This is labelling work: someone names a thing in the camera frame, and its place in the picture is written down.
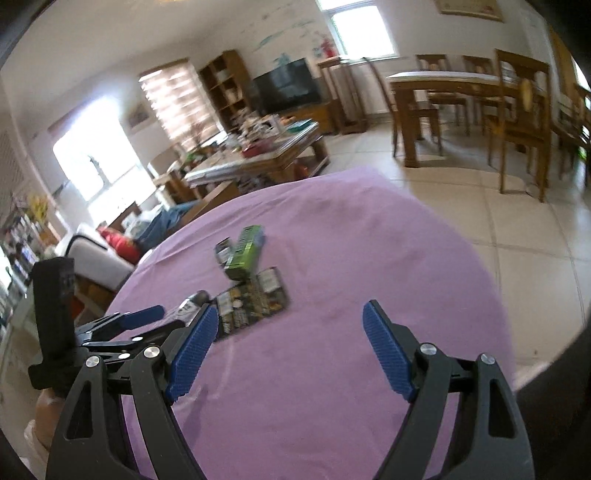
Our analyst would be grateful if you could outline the large dark printed packet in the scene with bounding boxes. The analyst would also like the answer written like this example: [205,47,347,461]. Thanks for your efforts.
[213,267,293,341]

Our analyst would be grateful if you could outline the grey sofa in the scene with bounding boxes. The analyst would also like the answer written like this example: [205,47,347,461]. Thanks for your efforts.
[67,224,140,292]

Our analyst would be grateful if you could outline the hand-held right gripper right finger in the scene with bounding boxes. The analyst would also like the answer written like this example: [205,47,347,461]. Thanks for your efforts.
[362,300,536,480]

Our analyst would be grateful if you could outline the blue wall stickers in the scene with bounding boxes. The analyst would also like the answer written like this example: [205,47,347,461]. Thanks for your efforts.
[256,9,325,68]

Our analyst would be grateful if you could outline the shelf of colourful things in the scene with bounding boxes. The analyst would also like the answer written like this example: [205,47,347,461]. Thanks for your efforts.
[0,193,62,325]

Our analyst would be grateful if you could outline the black television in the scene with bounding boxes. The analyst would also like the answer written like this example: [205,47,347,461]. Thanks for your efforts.
[252,58,325,117]

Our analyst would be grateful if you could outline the striped window blind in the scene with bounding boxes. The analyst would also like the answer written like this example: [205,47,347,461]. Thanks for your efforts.
[139,58,223,156]

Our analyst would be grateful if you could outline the large framed wall picture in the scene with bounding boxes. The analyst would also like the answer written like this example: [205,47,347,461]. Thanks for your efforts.
[436,0,505,22]

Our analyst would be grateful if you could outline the white framed window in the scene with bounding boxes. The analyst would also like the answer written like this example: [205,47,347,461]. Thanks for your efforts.
[316,0,399,64]

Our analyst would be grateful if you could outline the tall wooden side stand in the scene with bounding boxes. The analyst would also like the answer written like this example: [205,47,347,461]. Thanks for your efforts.
[318,56,369,136]

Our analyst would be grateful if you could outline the large bright living room window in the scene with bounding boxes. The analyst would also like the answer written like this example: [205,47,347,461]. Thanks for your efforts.
[51,99,158,223]

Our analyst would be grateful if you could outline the silver black wrapper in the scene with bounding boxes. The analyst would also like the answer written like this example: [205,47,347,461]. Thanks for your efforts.
[172,290,212,325]

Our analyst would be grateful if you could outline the person's left forearm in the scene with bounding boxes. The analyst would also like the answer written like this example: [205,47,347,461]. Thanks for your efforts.
[23,418,52,468]

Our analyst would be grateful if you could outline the wooden coffee table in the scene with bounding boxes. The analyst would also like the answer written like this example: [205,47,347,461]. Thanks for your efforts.
[185,122,332,195]

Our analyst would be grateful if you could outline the wooden television cabinet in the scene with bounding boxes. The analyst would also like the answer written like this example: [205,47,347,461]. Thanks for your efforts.
[272,99,343,138]

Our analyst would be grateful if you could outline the wooden dining chair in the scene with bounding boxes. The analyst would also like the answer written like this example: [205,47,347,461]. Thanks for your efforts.
[462,55,514,136]
[362,58,445,158]
[485,48,553,204]
[416,54,470,138]
[549,83,591,186]

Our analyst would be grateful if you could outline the wooden bookshelf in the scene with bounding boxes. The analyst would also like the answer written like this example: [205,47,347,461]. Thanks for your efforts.
[198,50,259,136]

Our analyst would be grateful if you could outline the person's left hand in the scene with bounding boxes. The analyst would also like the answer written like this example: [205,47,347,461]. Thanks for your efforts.
[33,391,66,445]

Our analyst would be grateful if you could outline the wooden dining table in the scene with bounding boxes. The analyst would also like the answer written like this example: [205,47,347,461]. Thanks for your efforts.
[385,69,555,168]

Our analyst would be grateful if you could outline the small dark packet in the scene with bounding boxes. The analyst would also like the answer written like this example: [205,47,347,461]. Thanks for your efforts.
[213,237,232,267]

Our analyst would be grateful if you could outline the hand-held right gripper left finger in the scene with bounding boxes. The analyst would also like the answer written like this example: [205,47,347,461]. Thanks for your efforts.
[45,302,219,480]

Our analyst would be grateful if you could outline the clutter of coffee table things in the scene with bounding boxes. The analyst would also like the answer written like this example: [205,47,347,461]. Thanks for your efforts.
[187,115,320,172]

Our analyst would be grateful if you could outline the blue cloth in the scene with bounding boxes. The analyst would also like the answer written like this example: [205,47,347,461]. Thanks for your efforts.
[136,200,205,251]

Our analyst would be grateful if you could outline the red cushion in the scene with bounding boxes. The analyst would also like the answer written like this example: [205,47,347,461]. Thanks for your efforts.
[97,226,142,265]

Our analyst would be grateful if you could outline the purple tablecloth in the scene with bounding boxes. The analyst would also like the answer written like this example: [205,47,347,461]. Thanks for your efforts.
[108,166,516,480]

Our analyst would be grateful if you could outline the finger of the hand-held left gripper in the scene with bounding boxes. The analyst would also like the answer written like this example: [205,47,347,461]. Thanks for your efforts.
[76,320,191,366]
[74,305,165,341]

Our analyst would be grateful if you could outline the green carton box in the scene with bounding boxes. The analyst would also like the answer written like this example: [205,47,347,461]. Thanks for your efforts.
[224,224,267,281]

